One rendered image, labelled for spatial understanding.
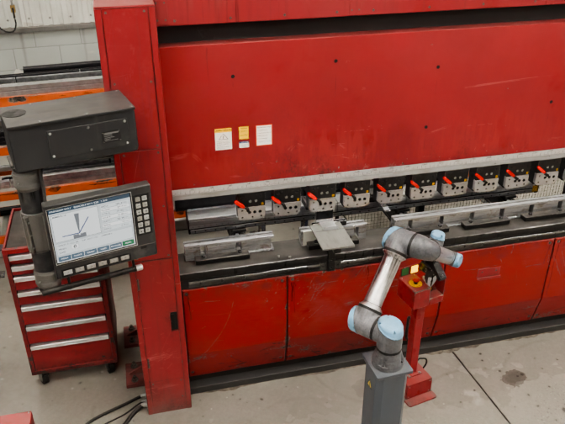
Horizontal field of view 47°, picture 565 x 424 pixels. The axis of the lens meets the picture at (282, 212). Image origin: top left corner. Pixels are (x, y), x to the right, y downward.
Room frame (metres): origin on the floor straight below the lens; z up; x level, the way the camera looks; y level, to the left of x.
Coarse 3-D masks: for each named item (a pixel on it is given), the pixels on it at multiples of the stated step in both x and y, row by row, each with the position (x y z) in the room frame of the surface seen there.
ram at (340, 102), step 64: (192, 64) 3.04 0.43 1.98; (256, 64) 3.11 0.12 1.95; (320, 64) 3.19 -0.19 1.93; (384, 64) 3.27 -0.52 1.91; (448, 64) 3.35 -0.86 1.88; (512, 64) 3.44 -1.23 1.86; (192, 128) 3.03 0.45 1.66; (320, 128) 3.19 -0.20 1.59; (384, 128) 3.28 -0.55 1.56; (448, 128) 3.37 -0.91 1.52; (512, 128) 3.46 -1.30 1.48
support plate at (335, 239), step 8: (336, 224) 3.22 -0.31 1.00; (320, 232) 3.12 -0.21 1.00; (328, 232) 3.12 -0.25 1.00; (336, 232) 3.12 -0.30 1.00; (344, 232) 3.12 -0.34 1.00; (320, 240) 3.04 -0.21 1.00; (328, 240) 3.04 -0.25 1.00; (336, 240) 3.04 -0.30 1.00; (344, 240) 3.04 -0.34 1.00; (328, 248) 2.96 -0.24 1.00; (336, 248) 2.97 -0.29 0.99
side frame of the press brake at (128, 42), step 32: (96, 0) 2.87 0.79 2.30; (128, 0) 2.87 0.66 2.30; (128, 32) 2.77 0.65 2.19; (128, 64) 2.77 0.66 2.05; (160, 64) 2.80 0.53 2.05; (128, 96) 2.76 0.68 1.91; (160, 96) 2.79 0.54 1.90; (160, 128) 2.79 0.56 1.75; (128, 160) 2.75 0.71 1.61; (160, 160) 2.79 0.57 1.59; (160, 192) 2.78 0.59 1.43; (160, 224) 2.78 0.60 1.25; (160, 256) 2.78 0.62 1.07; (160, 288) 2.77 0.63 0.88; (160, 320) 2.76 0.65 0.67; (160, 352) 2.76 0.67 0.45; (160, 384) 2.76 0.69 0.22
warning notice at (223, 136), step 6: (216, 132) 3.06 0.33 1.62; (222, 132) 3.07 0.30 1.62; (228, 132) 3.07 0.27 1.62; (216, 138) 3.06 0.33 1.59; (222, 138) 3.07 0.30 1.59; (228, 138) 3.07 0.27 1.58; (216, 144) 3.06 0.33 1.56; (222, 144) 3.07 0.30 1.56; (228, 144) 3.07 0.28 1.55; (216, 150) 3.06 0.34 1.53
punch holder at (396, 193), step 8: (400, 176) 3.30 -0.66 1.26; (376, 184) 3.31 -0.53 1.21; (384, 184) 3.28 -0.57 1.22; (392, 184) 3.29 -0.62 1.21; (400, 184) 3.30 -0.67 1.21; (376, 192) 3.31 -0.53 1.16; (392, 192) 3.29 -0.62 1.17; (400, 192) 3.30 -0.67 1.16; (376, 200) 3.30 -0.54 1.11; (384, 200) 3.28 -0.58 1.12; (392, 200) 3.29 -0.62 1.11
